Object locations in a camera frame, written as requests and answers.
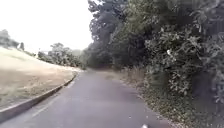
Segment concrete kerb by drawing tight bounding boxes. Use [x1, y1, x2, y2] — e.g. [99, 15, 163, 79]
[0, 72, 79, 124]

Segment dense dark wood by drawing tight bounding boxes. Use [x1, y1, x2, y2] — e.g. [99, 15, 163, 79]
[79, 0, 224, 104]

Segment dry grass slope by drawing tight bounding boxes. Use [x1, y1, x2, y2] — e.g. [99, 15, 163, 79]
[0, 46, 81, 110]

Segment weedy leaf-strewn verge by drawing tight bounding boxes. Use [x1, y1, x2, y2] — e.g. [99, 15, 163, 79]
[113, 66, 224, 128]

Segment trees on hilltop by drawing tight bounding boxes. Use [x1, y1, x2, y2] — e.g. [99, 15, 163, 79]
[0, 29, 36, 57]

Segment grey asphalt path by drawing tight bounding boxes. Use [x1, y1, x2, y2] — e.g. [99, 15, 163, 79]
[0, 69, 174, 128]

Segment row of distant trees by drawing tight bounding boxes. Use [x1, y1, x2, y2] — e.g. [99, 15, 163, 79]
[37, 42, 86, 70]

